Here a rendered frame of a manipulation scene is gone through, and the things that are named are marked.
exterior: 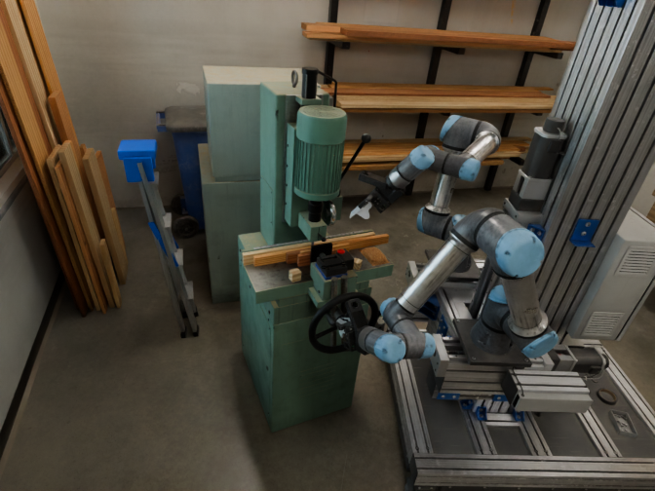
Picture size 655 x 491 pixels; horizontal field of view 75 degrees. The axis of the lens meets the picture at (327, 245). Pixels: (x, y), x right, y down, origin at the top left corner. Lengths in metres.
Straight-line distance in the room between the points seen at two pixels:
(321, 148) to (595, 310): 1.20
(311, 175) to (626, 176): 1.03
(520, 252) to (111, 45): 3.27
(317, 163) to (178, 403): 1.48
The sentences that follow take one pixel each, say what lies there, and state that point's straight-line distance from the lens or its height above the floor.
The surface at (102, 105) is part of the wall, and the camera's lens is 3.89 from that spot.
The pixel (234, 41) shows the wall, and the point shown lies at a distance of 3.76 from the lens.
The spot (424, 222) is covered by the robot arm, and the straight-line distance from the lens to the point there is 1.97.
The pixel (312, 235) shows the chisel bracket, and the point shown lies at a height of 1.03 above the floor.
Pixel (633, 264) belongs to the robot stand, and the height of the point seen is 1.13.
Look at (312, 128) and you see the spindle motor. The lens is 1.48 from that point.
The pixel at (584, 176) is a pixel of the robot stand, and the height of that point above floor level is 1.43.
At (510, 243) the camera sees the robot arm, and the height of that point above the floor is 1.38.
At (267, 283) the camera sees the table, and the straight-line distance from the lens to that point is 1.63.
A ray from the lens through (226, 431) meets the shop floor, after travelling 2.30.
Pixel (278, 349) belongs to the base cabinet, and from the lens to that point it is 1.84.
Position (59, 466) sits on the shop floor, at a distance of 2.40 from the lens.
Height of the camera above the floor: 1.90
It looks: 32 degrees down
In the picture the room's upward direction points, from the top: 6 degrees clockwise
